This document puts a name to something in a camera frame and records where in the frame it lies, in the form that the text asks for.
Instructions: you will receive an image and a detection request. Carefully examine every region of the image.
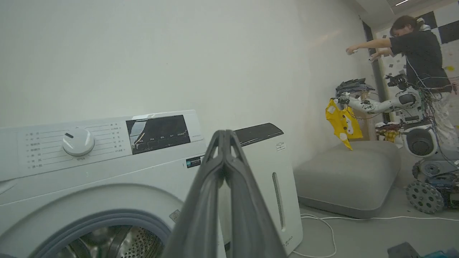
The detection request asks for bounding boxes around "white background robot gripper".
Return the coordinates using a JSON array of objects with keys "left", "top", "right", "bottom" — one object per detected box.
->
[{"left": 333, "top": 92, "right": 351, "bottom": 106}]

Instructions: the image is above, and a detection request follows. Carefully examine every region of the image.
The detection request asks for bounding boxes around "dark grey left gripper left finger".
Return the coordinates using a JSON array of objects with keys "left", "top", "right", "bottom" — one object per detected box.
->
[{"left": 161, "top": 130, "right": 226, "bottom": 258}]

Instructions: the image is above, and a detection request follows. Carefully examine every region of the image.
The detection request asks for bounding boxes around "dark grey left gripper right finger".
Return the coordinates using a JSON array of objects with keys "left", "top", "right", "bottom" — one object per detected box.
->
[{"left": 225, "top": 130, "right": 288, "bottom": 258}]

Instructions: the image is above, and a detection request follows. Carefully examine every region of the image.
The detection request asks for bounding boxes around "yellow garment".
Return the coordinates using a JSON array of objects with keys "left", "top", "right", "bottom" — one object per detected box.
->
[{"left": 325, "top": 99, "right": 363, "bottom": 150}]

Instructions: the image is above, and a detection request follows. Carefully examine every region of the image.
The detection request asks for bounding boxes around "black washing machine display panel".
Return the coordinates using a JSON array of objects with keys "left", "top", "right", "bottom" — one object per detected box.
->
[{"left": 126, "top": 115, "right": 191, "bottom": 155}]

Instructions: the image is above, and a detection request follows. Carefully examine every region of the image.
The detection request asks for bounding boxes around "round washing machine door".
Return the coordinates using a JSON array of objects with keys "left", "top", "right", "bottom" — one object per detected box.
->
[{"left": 0, "top": 183, "right": 185, "bottom": 258}]

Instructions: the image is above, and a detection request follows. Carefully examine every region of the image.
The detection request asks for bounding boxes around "white front-load washing machine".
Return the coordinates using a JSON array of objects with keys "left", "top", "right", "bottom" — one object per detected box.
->
[{"left": 0, "top": 110, "right": 227, "bottom": 258}]

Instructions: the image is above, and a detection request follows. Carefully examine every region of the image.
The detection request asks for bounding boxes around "white washing machine dial knob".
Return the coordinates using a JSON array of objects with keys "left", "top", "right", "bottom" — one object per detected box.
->
[{"left": 63, "top": 127, "right": 95, "bottom": 157}]

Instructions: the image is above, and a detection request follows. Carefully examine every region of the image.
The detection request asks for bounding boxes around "dark clothing pile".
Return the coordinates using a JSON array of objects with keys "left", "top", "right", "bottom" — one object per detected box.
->
[{"left": 336, "top": 78, "right": 375, "bottom": 96}]

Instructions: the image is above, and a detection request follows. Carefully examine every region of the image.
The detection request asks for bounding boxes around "brown cardboard box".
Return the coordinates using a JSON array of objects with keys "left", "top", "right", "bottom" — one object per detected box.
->
[{"left": 353, "top": 91, "right": 378, "bottom": 141}]

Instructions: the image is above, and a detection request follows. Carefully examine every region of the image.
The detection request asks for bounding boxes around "white air purifier black top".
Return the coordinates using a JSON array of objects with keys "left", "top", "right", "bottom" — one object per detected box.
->
[{"left": 219, "top": 123, "right": 303, "bottom": 257}]

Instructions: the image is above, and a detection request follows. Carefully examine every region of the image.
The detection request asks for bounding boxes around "yellow red plaid cloth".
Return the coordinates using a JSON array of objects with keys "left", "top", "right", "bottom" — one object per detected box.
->
[{"left": 375, "top": 122, "right": 401, "bottom": 143}]

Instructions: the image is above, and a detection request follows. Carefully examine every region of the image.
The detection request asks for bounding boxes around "grey sofa cushion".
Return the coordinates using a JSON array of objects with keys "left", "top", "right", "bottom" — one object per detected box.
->
[{"left": 293, "top": 140, "right": 401, "bottom": 219}]

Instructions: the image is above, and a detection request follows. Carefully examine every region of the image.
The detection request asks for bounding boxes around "white background robot torso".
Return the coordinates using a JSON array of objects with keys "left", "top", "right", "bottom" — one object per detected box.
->
[{"left": 387, "top": 73, "right": 441, "bottom": 158}]

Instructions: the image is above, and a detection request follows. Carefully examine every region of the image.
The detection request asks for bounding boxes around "person in black shirt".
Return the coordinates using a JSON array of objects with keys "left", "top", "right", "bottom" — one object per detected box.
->
[{"left": 389, "top": 15, "right": 459, "bottom": 151}]

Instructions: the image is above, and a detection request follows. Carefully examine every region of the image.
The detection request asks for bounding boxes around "background robot wheeled base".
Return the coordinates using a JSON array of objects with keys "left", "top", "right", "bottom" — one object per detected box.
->
[{"left": 405, "top": 150, "right": 459, "bottom": 215}]

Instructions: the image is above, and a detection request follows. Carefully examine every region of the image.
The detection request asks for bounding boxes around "dark grey floor object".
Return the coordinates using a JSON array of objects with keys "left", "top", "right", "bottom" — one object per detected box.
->
[{"left": 387, "top": 242, "right": 421, "bottom": 258}]

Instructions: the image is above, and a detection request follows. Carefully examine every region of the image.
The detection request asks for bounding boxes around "blue floor object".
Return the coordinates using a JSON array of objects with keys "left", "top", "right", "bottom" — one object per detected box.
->
[{"left": 421, "top": 248, "right": 459, "bottom": 258}]

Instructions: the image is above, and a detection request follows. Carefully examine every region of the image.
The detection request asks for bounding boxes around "thin white floor cable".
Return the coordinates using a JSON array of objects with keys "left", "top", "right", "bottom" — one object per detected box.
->
[{"left": 290, "top": 214, "right": 459, "bottom": 258}]

